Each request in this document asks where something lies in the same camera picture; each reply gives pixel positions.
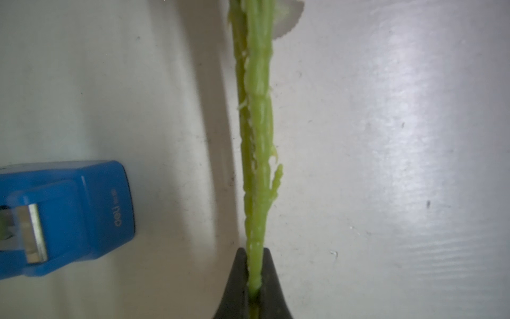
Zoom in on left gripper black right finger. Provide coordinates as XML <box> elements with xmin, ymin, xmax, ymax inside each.
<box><xmin>258</xmin><ymin>248</ymin><xmax>293</xmax><ymax>319</ymax></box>

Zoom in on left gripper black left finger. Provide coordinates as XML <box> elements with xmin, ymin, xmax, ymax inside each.
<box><xmin>213</xmin><ymin>247</ymin><xmax>250</xmax><ymax>319</ymax></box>

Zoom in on blue tape dispenser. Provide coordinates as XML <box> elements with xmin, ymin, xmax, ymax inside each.
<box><xmin>1</xmin><ymin>160</ymin><xmax>135</xmax><ymax>279</ymax></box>

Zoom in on pink flower bouquet green stems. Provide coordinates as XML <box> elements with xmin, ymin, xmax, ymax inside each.
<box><xmin>228</xmin><ymin>1</ymin><xmax>305</xmax><ymax>318</ymax></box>

